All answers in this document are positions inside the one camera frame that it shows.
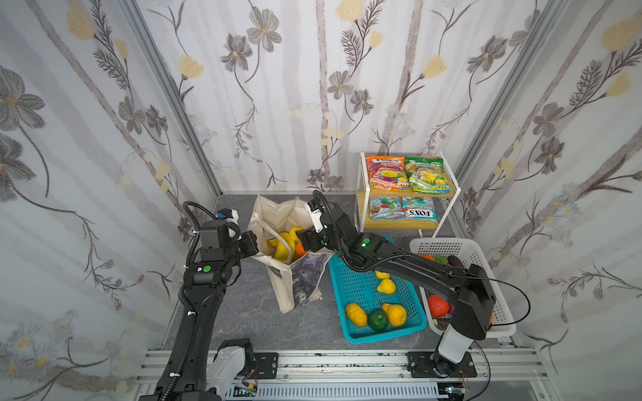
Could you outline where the orange fruit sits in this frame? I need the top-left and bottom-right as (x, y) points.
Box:
(295, 241), (307, 257)

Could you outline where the yellow banana bunch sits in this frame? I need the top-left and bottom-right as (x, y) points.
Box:
(267, 227), (302, 262)

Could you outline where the cream canvas tote bag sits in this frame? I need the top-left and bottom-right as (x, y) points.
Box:
(248, 195), (333, 314)

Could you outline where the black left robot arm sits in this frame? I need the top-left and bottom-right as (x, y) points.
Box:
(140, 200), (258, 400)

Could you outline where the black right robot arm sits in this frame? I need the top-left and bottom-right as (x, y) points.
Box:
(297, 190), (507, 366)

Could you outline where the orange candy bag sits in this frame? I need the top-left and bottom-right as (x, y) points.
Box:
(365, 155), (410, 190)

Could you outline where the green mint candy bag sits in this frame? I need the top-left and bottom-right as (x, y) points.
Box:
(401, 196), (439, 222)

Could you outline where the green yellow candy bag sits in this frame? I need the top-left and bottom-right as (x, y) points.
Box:
(405, 157), (451, 195)

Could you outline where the white metal wooden shelf rack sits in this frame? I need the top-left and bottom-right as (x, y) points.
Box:
(354, 151), (461, 238)

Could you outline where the teal plastic basket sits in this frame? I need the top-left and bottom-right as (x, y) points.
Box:
(328, 256), (428, 344)

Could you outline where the yellow bumpy citrus left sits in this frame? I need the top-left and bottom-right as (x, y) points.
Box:
(345, 303), (368, 327)

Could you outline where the green avocado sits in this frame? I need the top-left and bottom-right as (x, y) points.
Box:
(367, 308), (390, 332)

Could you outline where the yellow pear right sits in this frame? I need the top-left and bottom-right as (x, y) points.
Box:
(381, 303), (407, 327)

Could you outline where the dark eggplant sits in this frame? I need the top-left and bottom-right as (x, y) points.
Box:
(447, 255), (465, 268)

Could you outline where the red tomato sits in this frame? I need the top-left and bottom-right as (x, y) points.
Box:
(428, 295), (450, 318)

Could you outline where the white plastic basket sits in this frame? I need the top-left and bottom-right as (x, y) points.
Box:
(410, 237), (517, 339)

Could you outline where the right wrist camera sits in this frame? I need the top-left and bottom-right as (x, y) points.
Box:
(307, 200), (324, 233)

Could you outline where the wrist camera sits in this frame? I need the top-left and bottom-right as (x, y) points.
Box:
(307, 200), (324, 233)
(217, 208), (239, 224)

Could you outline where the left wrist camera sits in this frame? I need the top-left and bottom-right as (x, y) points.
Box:
(217, 208), (239, 224)

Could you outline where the aluminium rail base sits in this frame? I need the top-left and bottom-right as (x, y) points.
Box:
(132, 347), (560, 401)

